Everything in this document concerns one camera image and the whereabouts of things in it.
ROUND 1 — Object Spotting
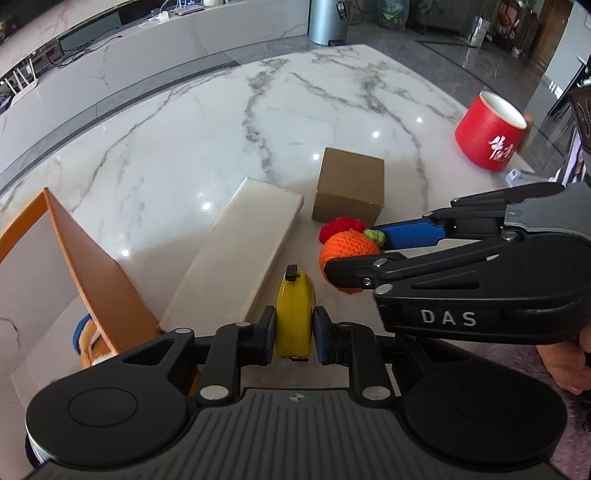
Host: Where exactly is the white router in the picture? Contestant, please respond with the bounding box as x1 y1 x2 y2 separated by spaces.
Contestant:
4 58 40 95

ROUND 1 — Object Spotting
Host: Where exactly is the red crochet item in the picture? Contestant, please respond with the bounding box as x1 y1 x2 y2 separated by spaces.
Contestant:
320 216 365 243

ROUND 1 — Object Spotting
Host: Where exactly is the orange storage box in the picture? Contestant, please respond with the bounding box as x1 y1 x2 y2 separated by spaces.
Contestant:
0 187 163 416

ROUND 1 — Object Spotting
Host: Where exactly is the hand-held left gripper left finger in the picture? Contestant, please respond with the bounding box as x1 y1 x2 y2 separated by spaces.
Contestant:
119 305 278 401

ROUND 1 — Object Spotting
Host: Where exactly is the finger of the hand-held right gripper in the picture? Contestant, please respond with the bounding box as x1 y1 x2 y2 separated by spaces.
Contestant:
373 191 508 251
325 236 506 291

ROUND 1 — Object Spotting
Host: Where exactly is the person's right hand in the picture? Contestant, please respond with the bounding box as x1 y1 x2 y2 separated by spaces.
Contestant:
536 320 591 395

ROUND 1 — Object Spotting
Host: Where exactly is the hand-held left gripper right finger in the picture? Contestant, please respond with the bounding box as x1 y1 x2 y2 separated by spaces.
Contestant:
313 305 465 401

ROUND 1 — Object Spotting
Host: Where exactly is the orange crochet fruit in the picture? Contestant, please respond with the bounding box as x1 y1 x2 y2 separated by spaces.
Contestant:
318 229 386 296

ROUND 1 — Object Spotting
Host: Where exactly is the white flat box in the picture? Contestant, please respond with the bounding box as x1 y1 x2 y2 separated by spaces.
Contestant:
158 176 305 334

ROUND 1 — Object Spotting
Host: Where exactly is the yellow toy banana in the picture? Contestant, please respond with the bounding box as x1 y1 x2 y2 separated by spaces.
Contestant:
276 264 317 361

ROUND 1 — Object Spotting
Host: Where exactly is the purple shaggy rug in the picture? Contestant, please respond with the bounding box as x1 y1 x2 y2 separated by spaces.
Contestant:
462 342 591 480

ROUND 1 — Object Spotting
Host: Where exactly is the brown cardboard box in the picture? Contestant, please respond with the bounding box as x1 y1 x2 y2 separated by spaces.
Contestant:
311 147 385 223

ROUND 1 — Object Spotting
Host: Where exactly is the brown plush toy with blue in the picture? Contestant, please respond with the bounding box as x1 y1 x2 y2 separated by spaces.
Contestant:
71 314 118 367

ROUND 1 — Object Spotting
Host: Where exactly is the red cylinder container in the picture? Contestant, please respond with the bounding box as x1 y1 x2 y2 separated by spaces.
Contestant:
455 91 528 172

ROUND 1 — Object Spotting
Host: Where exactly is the glass jar with green plant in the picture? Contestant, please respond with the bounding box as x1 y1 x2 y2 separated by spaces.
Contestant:
376 0 409 28

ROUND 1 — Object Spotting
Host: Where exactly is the silver trash can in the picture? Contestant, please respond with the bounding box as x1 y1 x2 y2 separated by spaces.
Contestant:
308 0 349 46

